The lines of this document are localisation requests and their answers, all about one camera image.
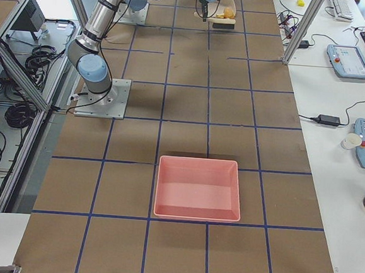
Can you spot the black power adapter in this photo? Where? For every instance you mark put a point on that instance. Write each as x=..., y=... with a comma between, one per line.
x=326, y=120

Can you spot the yellow ball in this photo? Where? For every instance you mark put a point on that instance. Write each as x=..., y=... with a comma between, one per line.
x=301, y=3

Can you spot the pink plastic bin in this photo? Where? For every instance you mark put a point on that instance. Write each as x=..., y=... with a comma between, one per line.
x=197, y=189

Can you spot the white brush black bristles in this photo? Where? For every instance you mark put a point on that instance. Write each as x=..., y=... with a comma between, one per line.
x=223, y=26

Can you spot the upper teach pendant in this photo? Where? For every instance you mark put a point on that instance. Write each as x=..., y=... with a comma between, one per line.
x=348, y=61

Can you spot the white keyboard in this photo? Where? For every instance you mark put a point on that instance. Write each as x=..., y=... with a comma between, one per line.
x=341, y=10

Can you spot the white paper cup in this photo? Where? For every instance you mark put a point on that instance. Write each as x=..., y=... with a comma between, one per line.
x=351, y=141

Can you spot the white plastic dustpan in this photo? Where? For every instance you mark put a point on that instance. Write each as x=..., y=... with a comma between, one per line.
x=216, y=6

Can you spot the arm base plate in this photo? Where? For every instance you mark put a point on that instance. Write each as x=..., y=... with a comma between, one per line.
x=113, y=106
x=132, y=12

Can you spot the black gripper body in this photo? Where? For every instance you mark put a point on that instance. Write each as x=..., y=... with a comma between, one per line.
x=204, y=8

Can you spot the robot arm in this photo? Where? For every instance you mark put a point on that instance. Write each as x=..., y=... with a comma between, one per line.
x=83, y=51

